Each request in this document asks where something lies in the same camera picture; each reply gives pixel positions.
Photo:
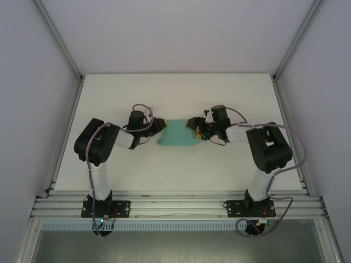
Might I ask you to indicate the aluminium frame post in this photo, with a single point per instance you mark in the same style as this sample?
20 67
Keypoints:
297 41
60 41

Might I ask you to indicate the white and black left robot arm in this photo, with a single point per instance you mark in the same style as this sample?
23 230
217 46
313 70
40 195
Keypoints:
98 178

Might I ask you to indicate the aluminium side rail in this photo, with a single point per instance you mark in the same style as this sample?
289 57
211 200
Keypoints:
69 120
288 123

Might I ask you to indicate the teal paper box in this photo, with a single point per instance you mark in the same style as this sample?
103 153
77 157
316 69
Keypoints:
176 134

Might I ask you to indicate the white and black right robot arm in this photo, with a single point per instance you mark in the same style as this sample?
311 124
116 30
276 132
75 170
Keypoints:
260 183

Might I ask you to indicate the grey metal sheet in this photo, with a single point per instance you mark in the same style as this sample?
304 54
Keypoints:
175 246

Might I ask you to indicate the aluminium mounting rail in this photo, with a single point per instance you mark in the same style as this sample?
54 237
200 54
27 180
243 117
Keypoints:
178 208

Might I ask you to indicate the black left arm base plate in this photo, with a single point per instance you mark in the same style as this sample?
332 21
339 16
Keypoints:
123 208

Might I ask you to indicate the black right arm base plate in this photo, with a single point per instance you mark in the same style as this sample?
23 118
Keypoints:
233 209

